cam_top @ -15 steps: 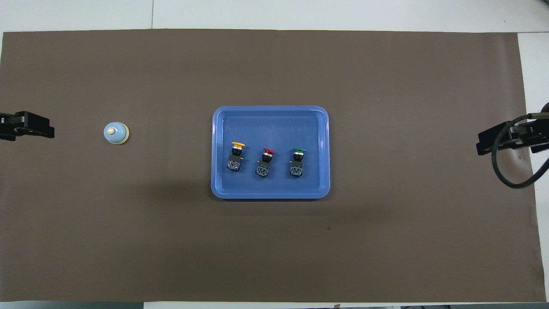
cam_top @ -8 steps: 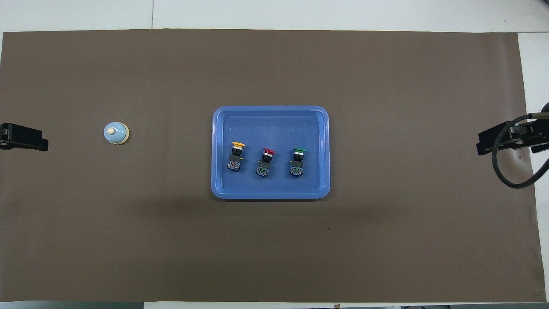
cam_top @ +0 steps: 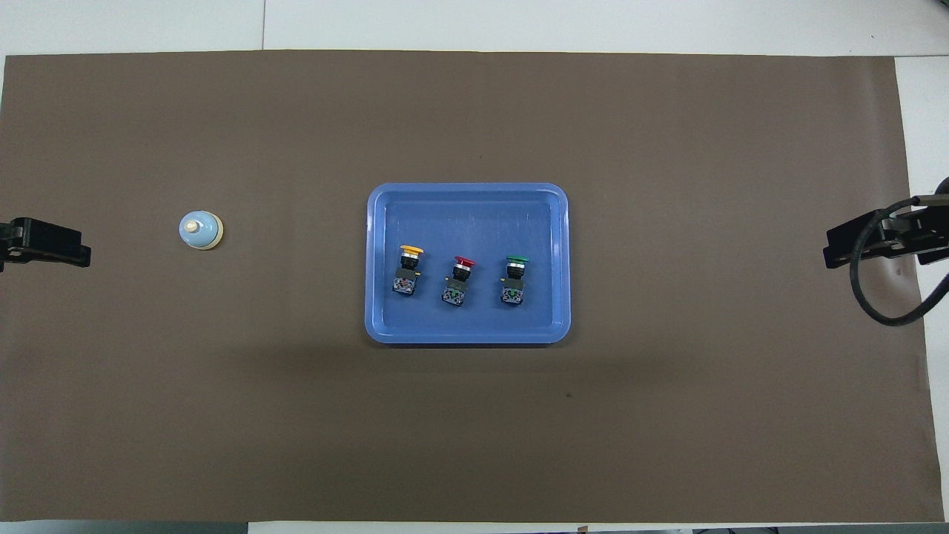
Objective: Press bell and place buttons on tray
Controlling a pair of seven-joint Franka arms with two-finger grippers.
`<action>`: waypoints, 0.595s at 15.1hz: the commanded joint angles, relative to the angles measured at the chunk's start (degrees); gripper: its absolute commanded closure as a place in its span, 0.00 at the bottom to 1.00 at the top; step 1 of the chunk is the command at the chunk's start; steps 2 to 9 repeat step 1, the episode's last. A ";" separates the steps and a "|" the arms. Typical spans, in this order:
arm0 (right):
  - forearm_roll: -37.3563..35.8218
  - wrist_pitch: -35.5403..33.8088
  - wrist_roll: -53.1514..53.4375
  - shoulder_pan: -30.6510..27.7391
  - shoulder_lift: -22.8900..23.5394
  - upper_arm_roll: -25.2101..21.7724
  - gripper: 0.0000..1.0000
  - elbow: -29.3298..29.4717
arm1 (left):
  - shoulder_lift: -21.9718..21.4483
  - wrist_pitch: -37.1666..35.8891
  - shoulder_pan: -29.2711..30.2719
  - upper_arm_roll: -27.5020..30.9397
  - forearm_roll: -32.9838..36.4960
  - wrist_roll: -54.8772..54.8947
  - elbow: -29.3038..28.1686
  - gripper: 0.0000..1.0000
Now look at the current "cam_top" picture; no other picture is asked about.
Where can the brown table mat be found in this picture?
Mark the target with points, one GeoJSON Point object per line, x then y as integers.
{"type": "Point", "coordinates": [222, 408]}

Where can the red push button switch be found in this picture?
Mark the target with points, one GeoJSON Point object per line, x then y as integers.
{"type": "Point", "coordinates": [457, 285]}

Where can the light blue desk bell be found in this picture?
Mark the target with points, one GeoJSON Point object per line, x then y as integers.
{"type": "Point", "coordinates": [199, 230]}

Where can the green push button switch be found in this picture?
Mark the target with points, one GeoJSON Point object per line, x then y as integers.
{"type": "Point", "coordinates": [513, 285]}

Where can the yellow push button switch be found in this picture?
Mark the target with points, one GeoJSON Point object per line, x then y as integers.
{"type": "Point", "coordinates": [407, 278]}

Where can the blue plastic tray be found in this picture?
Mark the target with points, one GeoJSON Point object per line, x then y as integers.
{"type": "Point", "coordinates": [467, 222]}

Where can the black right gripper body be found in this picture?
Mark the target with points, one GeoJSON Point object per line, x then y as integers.
{"type": "Point", "coordinates": [930, 237]}

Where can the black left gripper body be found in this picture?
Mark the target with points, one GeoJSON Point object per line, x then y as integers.
{"type": "Point", "coordinates": [44, 259]}

